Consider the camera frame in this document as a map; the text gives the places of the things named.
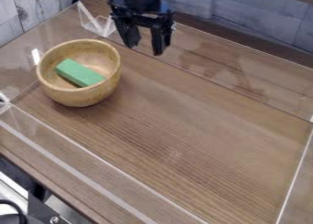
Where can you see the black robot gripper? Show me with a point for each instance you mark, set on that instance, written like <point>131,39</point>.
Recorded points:
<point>143,13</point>

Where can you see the green rectangular block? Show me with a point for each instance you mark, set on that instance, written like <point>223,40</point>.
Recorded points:
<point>77,73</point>

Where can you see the wooden bowl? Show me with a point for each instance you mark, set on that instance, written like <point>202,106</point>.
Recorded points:
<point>93,54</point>

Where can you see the clear acrylic corner bracket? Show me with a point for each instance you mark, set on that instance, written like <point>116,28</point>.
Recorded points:
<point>100,25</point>

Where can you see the clear acrylic wall panels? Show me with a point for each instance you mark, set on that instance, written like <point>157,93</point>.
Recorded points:
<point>202,141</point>

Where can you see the black metal table mount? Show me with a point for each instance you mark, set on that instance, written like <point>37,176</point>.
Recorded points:
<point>22,198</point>

